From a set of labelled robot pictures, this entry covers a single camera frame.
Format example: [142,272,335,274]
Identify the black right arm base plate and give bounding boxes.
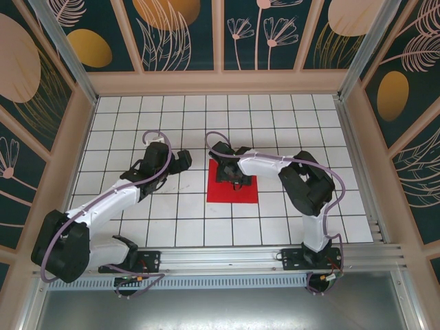
[280,247,343,271]

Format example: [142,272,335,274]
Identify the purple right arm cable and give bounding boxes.
[205,131,347,297]

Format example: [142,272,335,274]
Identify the long aluminium mounting rail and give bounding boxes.
[32,243,413,276]

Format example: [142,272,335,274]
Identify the slotted grey cable duct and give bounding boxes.
[46,274,312,292]

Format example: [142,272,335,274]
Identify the red cloth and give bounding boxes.
[206,158,259,204]

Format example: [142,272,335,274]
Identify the small controller circuit board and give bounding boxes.
[321,271,346,285]
[114,274,147,285]

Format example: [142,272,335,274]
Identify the aluminium frame post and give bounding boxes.
[27,0,100,106]
[336,0,410,100]

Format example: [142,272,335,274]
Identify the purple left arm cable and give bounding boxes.
[40,129,173,299]

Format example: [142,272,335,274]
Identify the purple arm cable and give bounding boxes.
[40,129,173,299]
[205,131,347,297]

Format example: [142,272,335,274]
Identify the aluminium side rail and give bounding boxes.
[333,96,393,245]

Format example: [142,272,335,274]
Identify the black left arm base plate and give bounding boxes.
[98,250,162,274]

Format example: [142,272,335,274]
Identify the grey metal sheet panel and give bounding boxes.
[19,271,422,330]

